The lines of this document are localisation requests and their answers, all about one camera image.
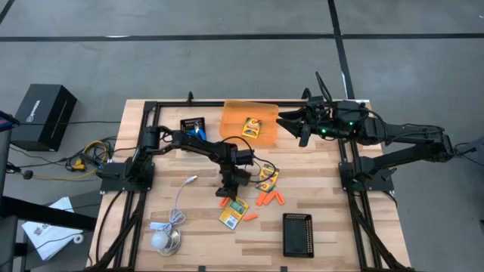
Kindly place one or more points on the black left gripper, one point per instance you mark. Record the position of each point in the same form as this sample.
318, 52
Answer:
234, 177

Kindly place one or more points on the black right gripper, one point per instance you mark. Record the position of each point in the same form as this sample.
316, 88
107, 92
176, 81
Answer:
321, 122

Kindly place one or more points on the orange eraser block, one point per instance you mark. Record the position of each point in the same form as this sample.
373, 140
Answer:
280, 198
224, 203
269, 198
250, 217
261, 199

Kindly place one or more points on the yellow crayon box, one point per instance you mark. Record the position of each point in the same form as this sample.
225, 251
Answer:
252, 128
267, 185
232, 215

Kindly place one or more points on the orange translucent plastic bin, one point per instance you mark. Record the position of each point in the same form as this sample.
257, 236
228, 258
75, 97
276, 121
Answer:
234, 113

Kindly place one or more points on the small black mesh basket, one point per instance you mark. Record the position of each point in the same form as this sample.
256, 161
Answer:
189, 124

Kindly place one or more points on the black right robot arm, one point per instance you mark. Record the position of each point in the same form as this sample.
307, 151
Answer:
408, 132

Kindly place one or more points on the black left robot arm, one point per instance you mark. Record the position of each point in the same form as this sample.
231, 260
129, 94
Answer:
196, 145

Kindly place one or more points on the brass round lamp base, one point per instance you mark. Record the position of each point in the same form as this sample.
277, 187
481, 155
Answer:
175, 237

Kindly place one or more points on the white round lamp bulb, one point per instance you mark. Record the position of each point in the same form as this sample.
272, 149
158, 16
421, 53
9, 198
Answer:
159, 240

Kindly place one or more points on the large black mesh basket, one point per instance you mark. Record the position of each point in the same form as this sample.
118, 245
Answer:
298, 236

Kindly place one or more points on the white tape roll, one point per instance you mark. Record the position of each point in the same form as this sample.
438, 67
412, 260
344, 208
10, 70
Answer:
75, 239

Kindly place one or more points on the white paper sheets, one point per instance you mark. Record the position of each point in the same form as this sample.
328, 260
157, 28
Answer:
49, 234

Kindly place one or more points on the black desk bar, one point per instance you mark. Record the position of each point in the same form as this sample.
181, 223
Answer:
38, 213

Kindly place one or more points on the black power plug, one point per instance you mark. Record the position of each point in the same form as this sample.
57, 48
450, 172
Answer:
27, 174

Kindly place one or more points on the black cardboard box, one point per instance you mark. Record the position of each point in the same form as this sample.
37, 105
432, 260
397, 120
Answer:
41, 113

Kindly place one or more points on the computer monitor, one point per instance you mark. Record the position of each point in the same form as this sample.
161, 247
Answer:
5, 121

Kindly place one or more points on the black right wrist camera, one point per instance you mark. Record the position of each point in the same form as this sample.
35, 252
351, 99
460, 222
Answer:
317, 103

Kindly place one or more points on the black aluminium table frame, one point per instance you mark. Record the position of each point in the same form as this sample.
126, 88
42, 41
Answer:
211, 103

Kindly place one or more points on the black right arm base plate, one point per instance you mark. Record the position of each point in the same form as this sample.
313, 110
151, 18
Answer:
378, 186

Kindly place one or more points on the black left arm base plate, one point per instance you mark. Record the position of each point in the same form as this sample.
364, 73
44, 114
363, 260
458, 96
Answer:
113, 185

